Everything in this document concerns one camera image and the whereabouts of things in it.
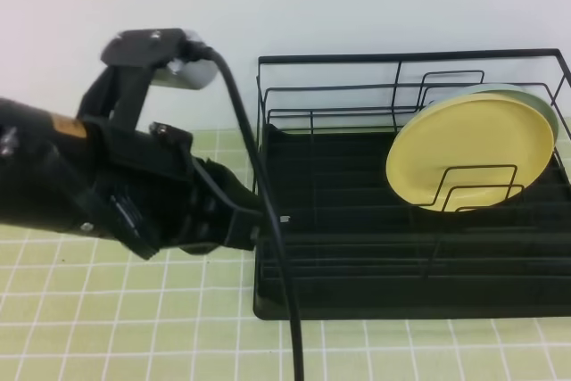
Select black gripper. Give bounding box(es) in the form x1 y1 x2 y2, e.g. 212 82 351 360
79 120 261 260

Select yellow plate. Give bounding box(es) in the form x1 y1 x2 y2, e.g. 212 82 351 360
385 93 556 212

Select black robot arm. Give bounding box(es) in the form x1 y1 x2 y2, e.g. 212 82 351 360
1 99 263 260

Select pale green plate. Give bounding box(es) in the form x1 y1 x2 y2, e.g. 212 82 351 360
428 83 559 139

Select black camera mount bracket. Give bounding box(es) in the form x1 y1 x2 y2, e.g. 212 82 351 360
76 29 188 131

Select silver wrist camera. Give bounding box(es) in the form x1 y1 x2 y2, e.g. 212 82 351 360
151 29 219 90

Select black camera cable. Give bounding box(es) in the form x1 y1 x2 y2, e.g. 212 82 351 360
180 41 306 381

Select black wire dish rack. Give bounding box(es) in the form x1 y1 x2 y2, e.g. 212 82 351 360
256 48 570 320

